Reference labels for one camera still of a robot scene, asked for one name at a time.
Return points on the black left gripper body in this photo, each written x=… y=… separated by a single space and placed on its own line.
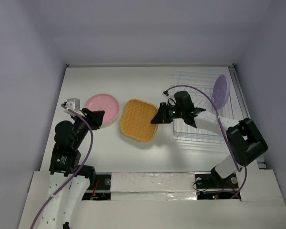
x=82 y=126

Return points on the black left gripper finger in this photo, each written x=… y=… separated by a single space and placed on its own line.
x=97 y=116
x=96 y=124

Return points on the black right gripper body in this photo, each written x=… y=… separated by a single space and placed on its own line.
x=165 y=112

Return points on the pink round plate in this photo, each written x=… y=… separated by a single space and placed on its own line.
x=104 y=102

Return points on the square woven orange tray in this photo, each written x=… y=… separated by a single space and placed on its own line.
x=136 y=120

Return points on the purple plate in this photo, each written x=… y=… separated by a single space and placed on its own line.
x=221 y=91

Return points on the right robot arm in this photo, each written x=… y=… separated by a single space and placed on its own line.
x=243 y=139

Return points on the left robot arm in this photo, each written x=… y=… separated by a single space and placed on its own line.
x=69 y=177

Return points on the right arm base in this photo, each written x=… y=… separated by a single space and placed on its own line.
x=209 y=188

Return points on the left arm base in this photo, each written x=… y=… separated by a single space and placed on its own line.
x=101 y=189

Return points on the white foil covered board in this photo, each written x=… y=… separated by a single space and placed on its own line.
x=152 y=186

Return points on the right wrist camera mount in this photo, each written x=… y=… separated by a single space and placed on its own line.
x=168 y=95

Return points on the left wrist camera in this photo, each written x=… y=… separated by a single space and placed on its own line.
x=72 y=107

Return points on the white wire dish rack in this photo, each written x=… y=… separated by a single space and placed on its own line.
x=199 y=85

